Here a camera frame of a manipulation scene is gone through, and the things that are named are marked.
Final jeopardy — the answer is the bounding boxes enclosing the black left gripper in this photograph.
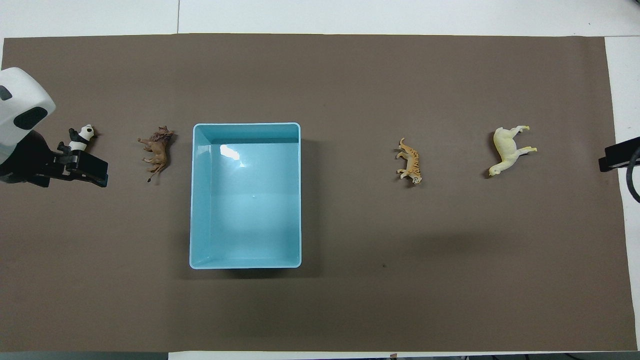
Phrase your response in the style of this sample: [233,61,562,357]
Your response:
[0,131,109,189]

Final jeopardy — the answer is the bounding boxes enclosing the black and white panda toy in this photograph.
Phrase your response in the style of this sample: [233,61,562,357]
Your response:
[68,124,96,154]

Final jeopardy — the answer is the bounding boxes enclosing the brown lion toy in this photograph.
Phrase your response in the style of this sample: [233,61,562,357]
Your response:
[137,126,176,184]

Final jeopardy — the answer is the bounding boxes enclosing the cream horse toy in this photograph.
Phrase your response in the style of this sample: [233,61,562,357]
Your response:
[488,125,539,178]

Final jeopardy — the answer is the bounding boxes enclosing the orange striped tiger toy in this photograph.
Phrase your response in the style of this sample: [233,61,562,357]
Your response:
[395,137,423,185]

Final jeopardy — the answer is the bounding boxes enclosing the light blue plastic storage box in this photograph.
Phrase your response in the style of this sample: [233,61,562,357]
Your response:
[189,122,303,270]

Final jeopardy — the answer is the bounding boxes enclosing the brown table mat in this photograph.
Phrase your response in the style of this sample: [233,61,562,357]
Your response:
[0,33,638,354]

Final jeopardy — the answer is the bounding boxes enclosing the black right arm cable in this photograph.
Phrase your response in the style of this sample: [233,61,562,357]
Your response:
[626,146,640,204]

